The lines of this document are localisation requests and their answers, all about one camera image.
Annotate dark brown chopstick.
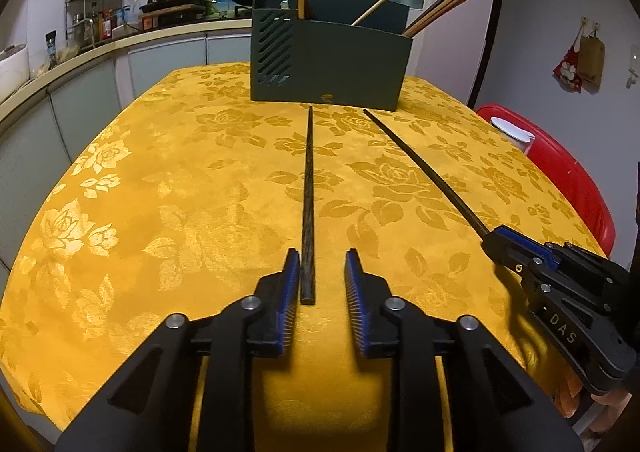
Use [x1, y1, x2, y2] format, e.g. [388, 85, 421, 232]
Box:
[402, 0, 446, 36]

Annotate lower kitchen cabinets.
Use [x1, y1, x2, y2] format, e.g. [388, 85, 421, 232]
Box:
[1, 27, 262, 441]

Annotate black chopstick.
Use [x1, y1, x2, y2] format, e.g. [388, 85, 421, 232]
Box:
[363, 110, 489, 238]

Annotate brown thin chopstick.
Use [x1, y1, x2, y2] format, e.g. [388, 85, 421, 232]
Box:
[402, 0, 469, 38]

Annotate white rice cooker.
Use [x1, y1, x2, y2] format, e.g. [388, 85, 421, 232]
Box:
[0, 44, 30, 102]

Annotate white lidded container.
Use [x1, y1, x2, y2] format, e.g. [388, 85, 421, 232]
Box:
[490, 116, 535, 155]

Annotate yellow floral tablecloth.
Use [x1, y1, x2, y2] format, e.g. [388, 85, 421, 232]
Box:
[1, 63, 597, 451]

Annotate red plastic stool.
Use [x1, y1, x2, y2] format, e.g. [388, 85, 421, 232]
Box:
[476, 104, 616, 256]

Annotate light bamboo chopstick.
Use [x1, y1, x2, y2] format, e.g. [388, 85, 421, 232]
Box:
[350, 0, 389, 26]

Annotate person's hand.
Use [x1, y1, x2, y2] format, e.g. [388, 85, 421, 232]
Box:
[554, 368, 632, 434]

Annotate dark green utensil holder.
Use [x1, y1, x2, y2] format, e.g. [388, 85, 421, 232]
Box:
[250, 0, 412, 111]

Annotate red hanging decoration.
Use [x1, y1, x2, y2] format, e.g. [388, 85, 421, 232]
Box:
[552, 16, 605, 94]

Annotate reddish brown chopstick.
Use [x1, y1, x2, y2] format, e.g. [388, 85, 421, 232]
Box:
[405, 0, 469, 38]

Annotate dark long chopstick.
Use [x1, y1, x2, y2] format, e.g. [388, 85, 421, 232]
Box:
[300, 108, 316, 306]

